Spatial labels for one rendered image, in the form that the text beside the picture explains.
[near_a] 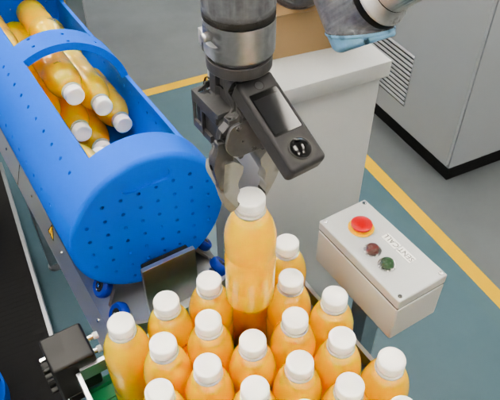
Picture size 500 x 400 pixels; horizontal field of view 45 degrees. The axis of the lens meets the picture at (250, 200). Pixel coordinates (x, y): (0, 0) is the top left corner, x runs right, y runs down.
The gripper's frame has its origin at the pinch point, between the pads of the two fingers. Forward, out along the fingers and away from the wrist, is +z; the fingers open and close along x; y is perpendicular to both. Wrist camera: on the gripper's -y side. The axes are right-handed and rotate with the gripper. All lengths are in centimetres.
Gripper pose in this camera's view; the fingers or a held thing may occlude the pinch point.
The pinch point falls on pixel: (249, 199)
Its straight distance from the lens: 76.5
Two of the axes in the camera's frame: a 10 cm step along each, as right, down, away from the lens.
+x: -8.5, 3.7, -3.8
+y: -5.3, -5.9, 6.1
